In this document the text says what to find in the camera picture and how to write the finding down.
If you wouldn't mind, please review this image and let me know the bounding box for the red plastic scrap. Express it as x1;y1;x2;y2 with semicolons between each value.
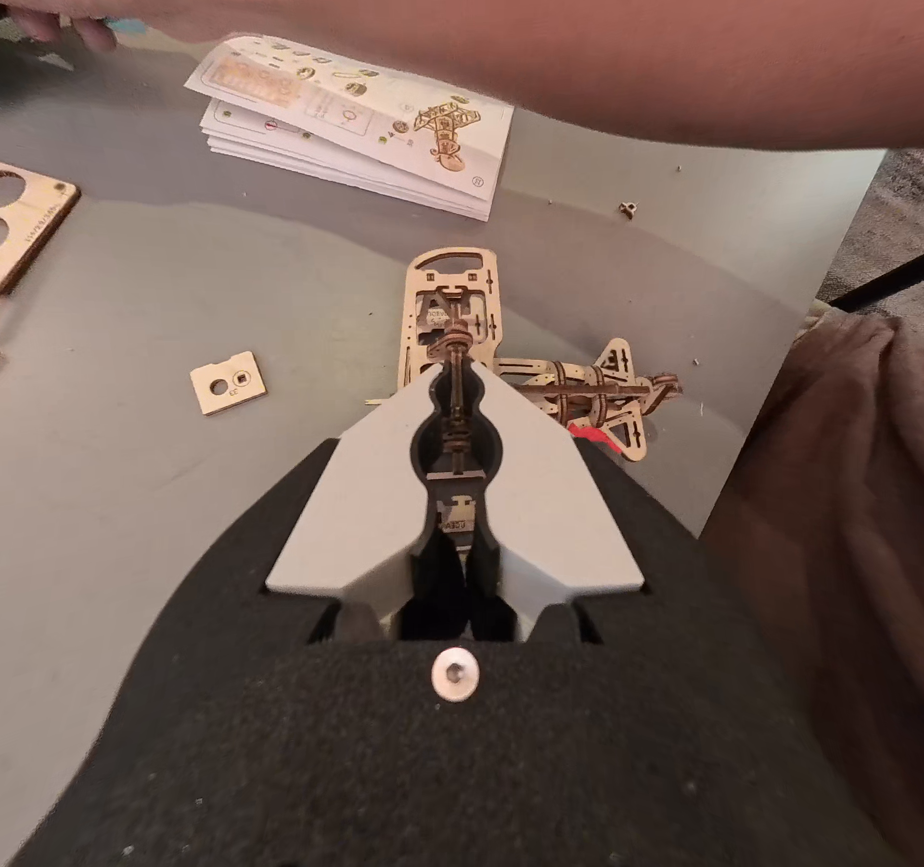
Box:
569;423;626;454

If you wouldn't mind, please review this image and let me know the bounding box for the small square wooden piece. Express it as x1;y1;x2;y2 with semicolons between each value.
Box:
190;351;268;417

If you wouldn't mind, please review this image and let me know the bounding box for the wooden model airplane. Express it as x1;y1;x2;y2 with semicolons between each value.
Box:
397;246;683;558

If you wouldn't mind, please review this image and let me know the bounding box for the person's leg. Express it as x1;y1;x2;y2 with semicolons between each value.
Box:
699;311;924;867

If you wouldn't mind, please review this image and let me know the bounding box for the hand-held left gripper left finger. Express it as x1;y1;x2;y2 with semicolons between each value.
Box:
266;362;459;641

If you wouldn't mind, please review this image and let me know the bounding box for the punched wooden parts sheet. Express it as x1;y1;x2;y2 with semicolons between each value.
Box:
0;163;82;295

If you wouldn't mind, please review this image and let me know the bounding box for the grey desk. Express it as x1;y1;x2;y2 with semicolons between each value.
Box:
0;15;887;861

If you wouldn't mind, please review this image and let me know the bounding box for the person's right forearm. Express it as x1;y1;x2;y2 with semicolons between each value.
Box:
180;0;924;155

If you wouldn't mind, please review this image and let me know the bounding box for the white instruction booklet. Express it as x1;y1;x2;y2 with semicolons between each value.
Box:
184;33;515;223

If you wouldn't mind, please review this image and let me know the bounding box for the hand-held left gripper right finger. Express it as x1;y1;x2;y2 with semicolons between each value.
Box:
471;360;646;641

